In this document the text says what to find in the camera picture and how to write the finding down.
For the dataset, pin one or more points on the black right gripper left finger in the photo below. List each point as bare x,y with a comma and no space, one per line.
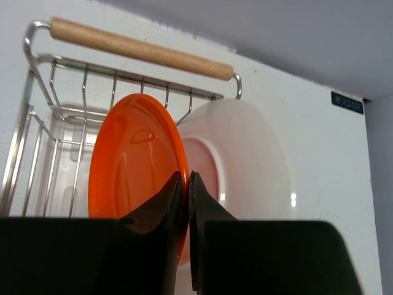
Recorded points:
136,254

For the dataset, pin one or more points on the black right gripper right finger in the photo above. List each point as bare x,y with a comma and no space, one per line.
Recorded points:
231,256

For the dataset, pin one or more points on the plain white plate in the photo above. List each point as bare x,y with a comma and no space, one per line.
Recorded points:
240,158

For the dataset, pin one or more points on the orange plastic plate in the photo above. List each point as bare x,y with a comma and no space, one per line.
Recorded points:
137,150

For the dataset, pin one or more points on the right table corner label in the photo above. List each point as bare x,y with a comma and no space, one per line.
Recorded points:
348,103

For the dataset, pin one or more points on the metal wire dish rack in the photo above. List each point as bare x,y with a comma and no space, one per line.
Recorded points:
65,102

